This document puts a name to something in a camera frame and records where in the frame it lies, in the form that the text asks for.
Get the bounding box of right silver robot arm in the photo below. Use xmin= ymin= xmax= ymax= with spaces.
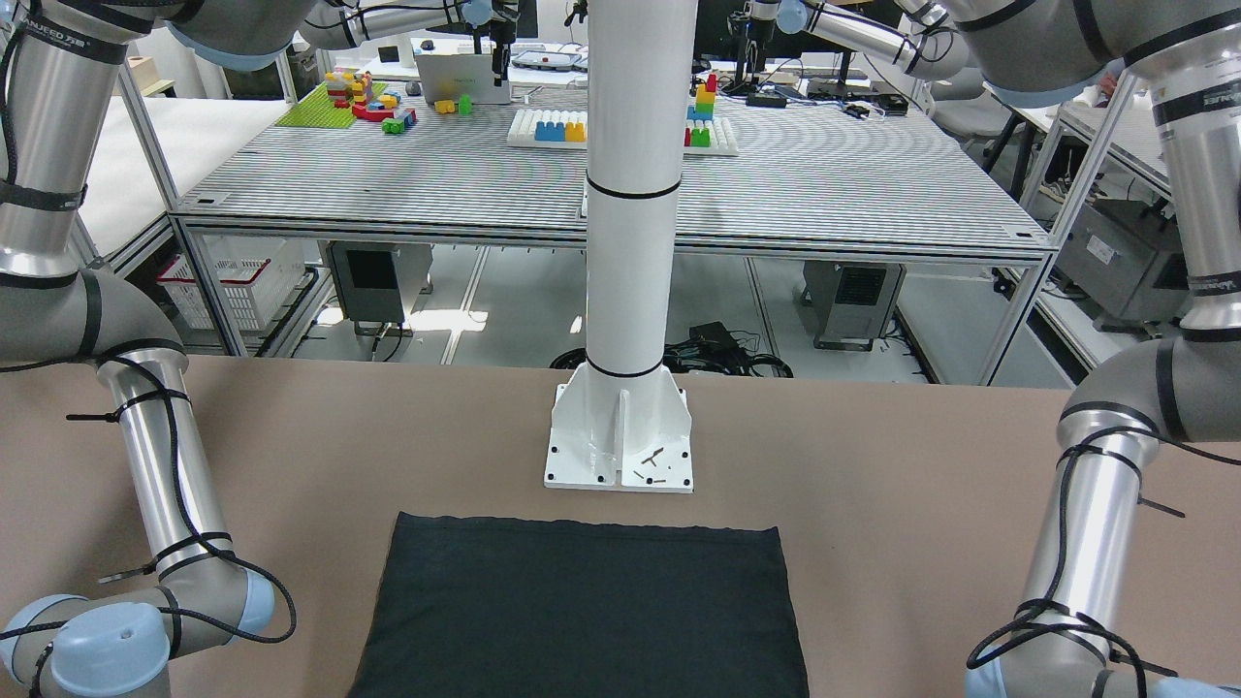
xmin=2 ymin=1 xmax=313 ymax=697

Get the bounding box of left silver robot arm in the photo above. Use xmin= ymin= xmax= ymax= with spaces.
xmin=944 ymin=1 xmax=1240 ymax=697

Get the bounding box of black t-shirt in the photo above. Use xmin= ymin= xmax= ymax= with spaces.
xmin=349 ymin=514 xmax=810 ymax=697

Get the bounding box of white box on table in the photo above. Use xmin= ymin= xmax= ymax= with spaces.
xmin=414 ymin=53 xmax=513 ymax=106

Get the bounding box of striped aluminium frame table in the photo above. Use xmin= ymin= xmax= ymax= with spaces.
xmin=177 ymin=99 xmax=1056 ymax=386

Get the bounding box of grey computer tower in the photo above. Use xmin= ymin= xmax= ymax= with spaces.
xmin=800 ymin=260 xmax=906 ymax=351

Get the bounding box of white plastic basket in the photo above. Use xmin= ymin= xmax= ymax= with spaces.
xmin=156 ymin=238 xmax=305 ymax=333

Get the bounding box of black cable bundle on floor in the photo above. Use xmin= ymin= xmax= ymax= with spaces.
xmin=550 ymin=322 xmax=794 ymax=379

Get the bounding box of white building block tray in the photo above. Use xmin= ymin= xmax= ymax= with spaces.
xmin=506 ymin=108 xmax=740 ymax=156

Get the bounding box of green building block baseplate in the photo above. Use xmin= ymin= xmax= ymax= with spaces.
xmin=274 ymin=79 xmax=357 ymax=129

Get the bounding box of black computer tower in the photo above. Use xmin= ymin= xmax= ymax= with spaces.
xmin=319 ymin=241 xmax=433 ymax=337

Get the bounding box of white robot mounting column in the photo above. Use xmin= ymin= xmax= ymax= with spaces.
xmin=544 ymin=1 xmax=697 ymax=493

